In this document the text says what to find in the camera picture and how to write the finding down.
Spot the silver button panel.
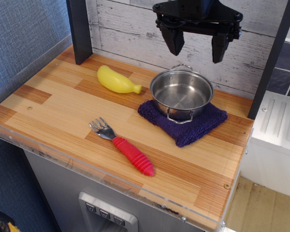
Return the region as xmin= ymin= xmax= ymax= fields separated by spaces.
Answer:
xmin=78 ymin=192 xmax=139 ymax=232

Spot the dark left frame post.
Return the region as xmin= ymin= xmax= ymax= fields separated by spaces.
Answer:
xmin=66 ymin=0 xmax=92 ymax=65

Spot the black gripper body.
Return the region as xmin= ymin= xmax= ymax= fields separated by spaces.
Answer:
xmin=153 ymin=0 xmax=243 ymax=40

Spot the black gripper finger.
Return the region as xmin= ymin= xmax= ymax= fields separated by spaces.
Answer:
xmin=160 ymin=24 xmax=185 ymax=56
xmin=212 ymin=33 xmax=233 ymax=64

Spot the stainless steel pot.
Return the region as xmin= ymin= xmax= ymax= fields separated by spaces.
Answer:
xmin=150 ymin=64 xmax=215 ymax=124

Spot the white ridged sink counter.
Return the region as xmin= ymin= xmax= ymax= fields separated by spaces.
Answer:
xmin=252 ymin=91 xmax=290 ymax=155

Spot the dark right frame post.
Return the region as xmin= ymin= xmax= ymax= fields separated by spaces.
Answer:
xmin=247 ymin=0 xmax=290 ymax=120

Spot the yellow plastic banana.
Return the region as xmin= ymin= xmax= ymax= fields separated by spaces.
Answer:
xmin=97 ymin=65 xmax=142 ymax=94

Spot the yellow object bottom left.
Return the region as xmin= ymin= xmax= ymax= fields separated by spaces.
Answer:
xmin=0 ymin=218 xmax=20 ymax=232

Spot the purple folded cloth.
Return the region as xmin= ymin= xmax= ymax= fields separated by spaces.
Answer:
xmin=138 ymin=100 xmax=228 ymax=147

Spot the dark frame post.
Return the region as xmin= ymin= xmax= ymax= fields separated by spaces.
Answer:
xmin=66 ymin=0 xmax=92 ymax=65
xmin=247 ymin=0 xmax=290 ymax=120

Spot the red handled fork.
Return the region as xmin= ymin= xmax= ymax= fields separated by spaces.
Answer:
xmin=89 ymin=117 xmax=155 ymax=176

